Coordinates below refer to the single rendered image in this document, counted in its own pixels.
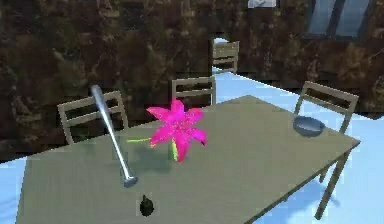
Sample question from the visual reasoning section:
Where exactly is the olive green table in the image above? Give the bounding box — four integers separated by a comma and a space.
14, 94, 362, 224

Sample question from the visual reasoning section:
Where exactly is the dark framed window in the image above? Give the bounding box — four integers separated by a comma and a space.
303, 0, 378, 41

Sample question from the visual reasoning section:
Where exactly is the grey round bowl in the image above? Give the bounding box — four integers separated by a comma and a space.
292, 115, 326, 138

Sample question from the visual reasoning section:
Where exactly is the small black instrument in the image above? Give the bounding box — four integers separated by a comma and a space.
139, 194, 155, 218

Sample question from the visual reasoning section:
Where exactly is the beige wooden chair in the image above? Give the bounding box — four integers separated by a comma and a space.
293, 80, 360, 184
56, 89, 130, 146
212, 40, 241, 75
171, 76, 217, 108

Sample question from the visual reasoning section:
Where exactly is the silver baseball bat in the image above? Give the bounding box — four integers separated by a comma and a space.
90, 84, 139, 189

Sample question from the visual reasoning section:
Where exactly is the pale framed wall picture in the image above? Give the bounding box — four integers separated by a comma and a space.
247, 0, 278, 9

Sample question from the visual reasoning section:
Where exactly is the pink flower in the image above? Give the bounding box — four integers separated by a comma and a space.
126, 98, 209, 164

